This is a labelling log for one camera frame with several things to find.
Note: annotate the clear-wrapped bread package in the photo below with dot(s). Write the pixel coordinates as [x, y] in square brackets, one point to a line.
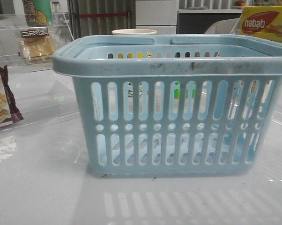
[36, 45]

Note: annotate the light blue plastic basket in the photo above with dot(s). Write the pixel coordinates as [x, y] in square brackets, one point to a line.
[173, 104]

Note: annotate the yellow popcorn paper cup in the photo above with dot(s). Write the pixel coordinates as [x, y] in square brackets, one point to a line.
[134, 32]

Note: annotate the white cabinet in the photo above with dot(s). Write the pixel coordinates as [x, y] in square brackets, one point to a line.
[158, 15]

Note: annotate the clear acrylic left shelf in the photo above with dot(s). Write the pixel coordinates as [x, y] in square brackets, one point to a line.
[38, 93]

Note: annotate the maroon cracker snack bag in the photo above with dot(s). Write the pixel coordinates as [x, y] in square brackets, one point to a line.
[9, 113]

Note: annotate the green cartoon snack bag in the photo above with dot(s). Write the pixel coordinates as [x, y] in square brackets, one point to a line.
[37, 12]

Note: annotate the yellow nabati wafer box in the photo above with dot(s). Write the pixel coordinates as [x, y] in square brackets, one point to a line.
[262, 22]

